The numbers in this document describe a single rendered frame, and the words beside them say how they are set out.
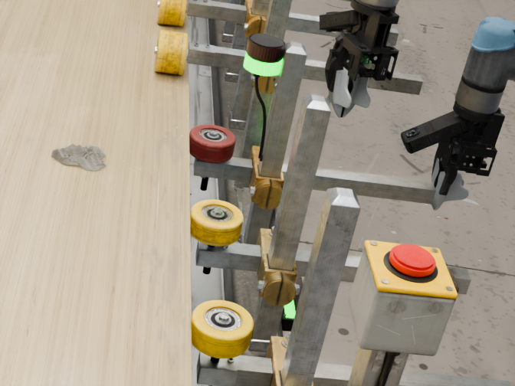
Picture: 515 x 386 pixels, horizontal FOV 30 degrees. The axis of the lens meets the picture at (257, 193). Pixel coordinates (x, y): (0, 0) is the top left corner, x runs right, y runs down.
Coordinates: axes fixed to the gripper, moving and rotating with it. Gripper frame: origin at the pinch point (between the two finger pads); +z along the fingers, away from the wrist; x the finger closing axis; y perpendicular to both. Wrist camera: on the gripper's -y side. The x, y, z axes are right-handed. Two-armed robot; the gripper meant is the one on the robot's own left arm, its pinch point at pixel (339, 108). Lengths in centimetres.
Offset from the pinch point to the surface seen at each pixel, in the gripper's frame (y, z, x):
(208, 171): -6.0, 14.9, -19.4
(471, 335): -41, 99, 92
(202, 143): -5.0, 8.6, -22.0
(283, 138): 1.6, 4.5, -10.7
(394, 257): 71, -24, -39
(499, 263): -71, 99, 125
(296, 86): 1.7, -5.0, -10.4
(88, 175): 2.0, 9.1, -43.5
